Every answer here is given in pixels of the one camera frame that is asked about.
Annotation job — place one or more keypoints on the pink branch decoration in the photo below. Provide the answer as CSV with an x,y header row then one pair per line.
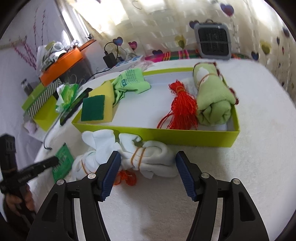
x,y
30,31

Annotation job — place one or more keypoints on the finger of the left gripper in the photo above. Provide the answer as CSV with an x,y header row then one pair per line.
x,y
32,171

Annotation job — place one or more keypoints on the white green packets pile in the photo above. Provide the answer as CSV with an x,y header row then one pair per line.
x,y
50,53

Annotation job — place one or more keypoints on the striped green gift box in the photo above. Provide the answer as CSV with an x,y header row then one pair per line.
x,y
39,97

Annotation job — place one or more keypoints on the green plastic packet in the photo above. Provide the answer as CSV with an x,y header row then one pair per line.
x,y
64,165

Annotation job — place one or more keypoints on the white power strip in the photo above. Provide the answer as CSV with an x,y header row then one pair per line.
x,y
121,66

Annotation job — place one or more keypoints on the lime green box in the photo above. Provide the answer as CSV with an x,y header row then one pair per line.
x,y
47,114

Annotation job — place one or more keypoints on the left hand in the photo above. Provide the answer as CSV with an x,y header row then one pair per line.
x,y
11,201

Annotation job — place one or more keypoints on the grey portable fan heater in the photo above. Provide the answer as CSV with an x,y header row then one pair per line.
x,y
213,40

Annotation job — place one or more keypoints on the black smartphone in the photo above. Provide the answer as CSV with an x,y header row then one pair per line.
x,y
74,106

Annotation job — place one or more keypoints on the plaid colourful cloth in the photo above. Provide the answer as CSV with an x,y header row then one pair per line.
x,y
159,56

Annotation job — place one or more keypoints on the dark glass jar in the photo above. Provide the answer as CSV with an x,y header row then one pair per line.
x,y
26,87

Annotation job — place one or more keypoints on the orange tassel pompoms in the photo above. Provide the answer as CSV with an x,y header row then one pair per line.
x,y
126,176

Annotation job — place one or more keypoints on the lime green cardboard tray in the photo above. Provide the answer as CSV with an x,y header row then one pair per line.
x,y
140,114

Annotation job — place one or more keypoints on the white towel bundle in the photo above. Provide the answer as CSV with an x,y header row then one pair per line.
x,y
149,158

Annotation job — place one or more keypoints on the white sock bundle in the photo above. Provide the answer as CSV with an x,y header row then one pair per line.
x,y
101,145

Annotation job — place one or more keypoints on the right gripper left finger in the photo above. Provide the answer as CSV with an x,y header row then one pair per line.
x,y
55,219

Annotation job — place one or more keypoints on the black charger adapter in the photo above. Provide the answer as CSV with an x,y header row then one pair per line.
x,y
110,60

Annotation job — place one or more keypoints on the yellow green sponge front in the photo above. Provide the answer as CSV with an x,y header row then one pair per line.
x,y
97,109

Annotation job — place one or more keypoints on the red tassel bundle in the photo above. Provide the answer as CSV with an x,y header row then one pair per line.
x,y
182,115

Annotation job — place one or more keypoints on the heart patterned curtain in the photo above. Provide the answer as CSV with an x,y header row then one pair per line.
x,y
150,27

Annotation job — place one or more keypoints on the pink crumpled wrapper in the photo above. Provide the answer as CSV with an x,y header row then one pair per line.
x,y
144,65

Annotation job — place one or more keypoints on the green towel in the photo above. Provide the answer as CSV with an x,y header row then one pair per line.
x,y
214,98

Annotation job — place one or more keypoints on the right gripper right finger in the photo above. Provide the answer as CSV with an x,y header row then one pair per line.
x,y
240,217

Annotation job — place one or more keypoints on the green white plastic bag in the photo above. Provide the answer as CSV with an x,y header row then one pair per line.
x,y
66,95

